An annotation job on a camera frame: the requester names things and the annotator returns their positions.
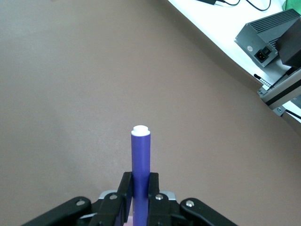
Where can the purple highlighter pen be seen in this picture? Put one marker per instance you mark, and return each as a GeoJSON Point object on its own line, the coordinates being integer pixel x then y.
{"type": "Point", "coordinates": [140, 164]}

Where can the black rectangular box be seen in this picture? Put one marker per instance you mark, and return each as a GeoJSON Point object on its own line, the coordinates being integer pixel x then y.
{"type": "Point", "coordinates": [291, 49]}

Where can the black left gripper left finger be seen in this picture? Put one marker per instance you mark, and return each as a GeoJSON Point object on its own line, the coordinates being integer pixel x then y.
{"type": "Point", "coordinates": [108, 209]}

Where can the black power adapter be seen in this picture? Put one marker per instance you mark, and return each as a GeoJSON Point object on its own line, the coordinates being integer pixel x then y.
{"type": "Point", "coordinates": [208, 1]}

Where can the grey ribbed power supply box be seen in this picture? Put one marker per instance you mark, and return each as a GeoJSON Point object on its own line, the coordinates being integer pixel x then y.
{"type": "Point", "coordinates": [261, 40]}

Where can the aluminium frame profile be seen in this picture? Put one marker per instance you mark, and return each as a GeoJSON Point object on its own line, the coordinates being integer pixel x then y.
{"type": "Point", "coordinates": [282, 91]}

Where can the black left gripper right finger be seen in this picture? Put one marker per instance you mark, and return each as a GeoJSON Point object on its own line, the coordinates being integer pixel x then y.
{"type": "Point", "coordinates": [162, 212]}

